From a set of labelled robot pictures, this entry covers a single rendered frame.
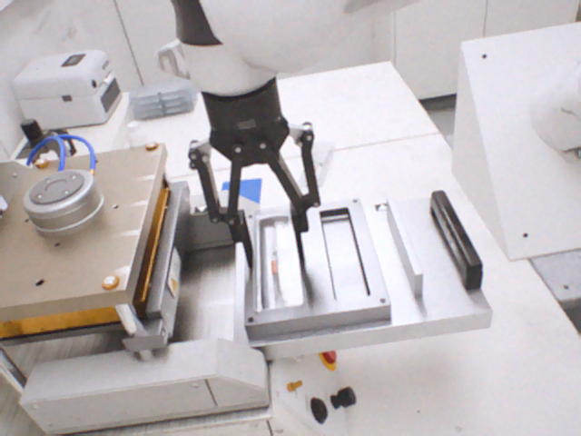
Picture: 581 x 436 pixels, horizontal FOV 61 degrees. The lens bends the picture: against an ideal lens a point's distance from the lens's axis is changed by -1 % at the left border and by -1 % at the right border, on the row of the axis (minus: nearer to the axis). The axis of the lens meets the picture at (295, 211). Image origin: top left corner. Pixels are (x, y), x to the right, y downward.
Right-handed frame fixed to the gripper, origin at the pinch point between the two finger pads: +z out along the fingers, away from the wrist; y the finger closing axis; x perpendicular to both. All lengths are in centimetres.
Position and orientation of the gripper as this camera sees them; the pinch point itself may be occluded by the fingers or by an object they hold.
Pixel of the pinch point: (271, 237)
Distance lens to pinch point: 61.2
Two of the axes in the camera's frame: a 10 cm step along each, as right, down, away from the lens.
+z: 1.4, 7.8, 6.1
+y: 9.9, -1.5, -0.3
